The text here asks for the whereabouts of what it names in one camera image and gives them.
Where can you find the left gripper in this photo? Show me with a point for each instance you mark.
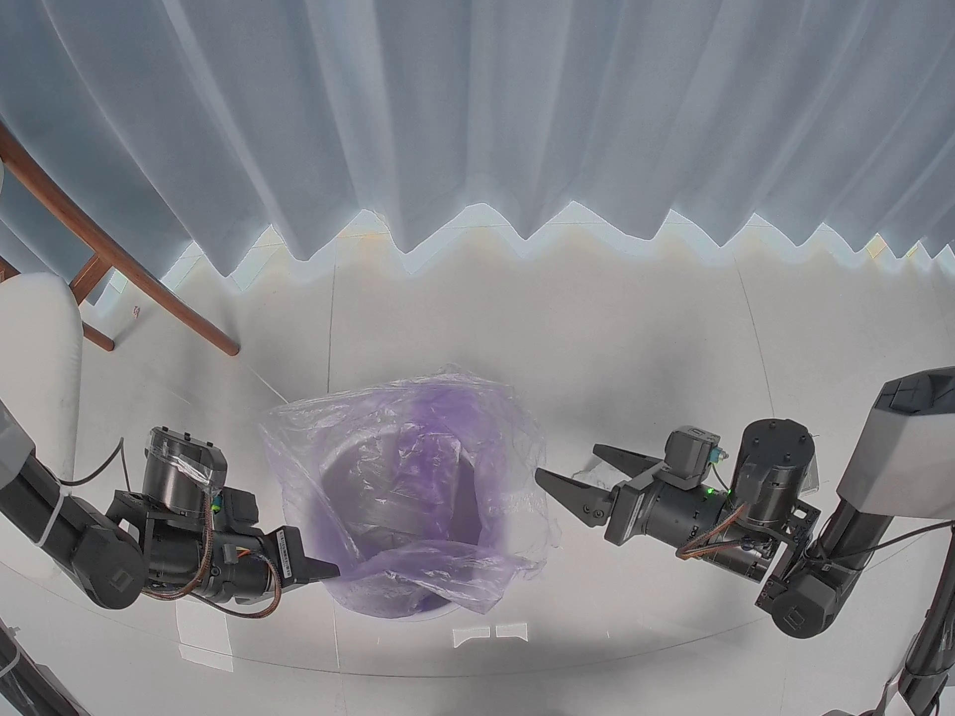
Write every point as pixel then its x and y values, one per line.
pixel 250 567

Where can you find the pale blue curtain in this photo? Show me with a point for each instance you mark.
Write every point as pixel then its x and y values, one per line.
pixel 477 64

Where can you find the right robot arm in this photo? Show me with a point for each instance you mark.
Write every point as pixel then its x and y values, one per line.
pixel 776 467

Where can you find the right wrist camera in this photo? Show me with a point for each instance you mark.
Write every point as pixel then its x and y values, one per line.
pixel 690 456

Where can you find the white trash bin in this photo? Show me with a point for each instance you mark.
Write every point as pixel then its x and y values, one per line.
pixel 373 504

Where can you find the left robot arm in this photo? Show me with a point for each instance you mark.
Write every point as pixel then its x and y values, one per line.
pixel 104 564

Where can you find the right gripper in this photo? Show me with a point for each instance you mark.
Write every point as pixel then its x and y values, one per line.
pixel 671 515

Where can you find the purple plastic bag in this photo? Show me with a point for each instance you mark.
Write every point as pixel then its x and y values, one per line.
pixel 448 429

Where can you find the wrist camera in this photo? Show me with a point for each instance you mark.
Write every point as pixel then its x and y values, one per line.
pixel 237 510
pixel 690 456

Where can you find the wooden chair with white cushions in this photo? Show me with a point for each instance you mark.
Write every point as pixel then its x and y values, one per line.
pixel 37 340

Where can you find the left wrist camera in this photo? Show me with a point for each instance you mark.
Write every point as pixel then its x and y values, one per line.
pixel 237 510

